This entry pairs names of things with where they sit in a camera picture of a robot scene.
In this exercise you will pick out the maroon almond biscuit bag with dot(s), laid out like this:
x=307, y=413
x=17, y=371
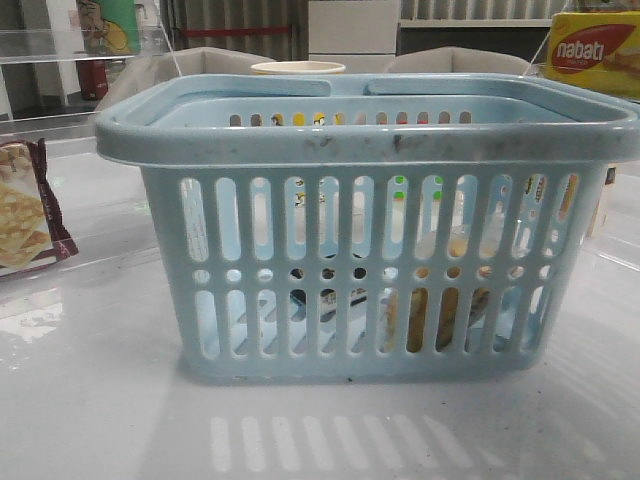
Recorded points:
x=33, y=235

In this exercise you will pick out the grey armchair right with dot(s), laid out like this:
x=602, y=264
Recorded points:
x=451, y=59

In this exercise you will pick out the bread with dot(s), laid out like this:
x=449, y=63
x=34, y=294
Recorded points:
x=448, y=308

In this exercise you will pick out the grey armchair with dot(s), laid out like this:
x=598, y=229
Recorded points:
x=141, y=73
x=451, y=59

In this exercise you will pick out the grey armchair left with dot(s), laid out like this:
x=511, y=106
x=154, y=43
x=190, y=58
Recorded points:
x=141, y=73

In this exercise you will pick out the colourful rubik's cube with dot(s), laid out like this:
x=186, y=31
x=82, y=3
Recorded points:
x=402, y=187

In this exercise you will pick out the white cabinet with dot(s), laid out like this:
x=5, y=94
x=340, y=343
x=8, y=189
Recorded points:
x=353, y=27

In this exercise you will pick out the yellow popcorn paper cup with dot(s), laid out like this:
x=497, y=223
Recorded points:
x=302, y=67

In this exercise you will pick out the clear acrylic display shelf left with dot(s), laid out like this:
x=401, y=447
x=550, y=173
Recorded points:
x=67, y=133

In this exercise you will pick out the yellow nabati wafer box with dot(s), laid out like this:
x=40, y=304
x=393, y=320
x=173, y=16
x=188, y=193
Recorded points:
x=597, y=51

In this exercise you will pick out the light blue plastic basket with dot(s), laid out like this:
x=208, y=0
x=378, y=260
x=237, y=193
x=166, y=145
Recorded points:
x=249, y=177

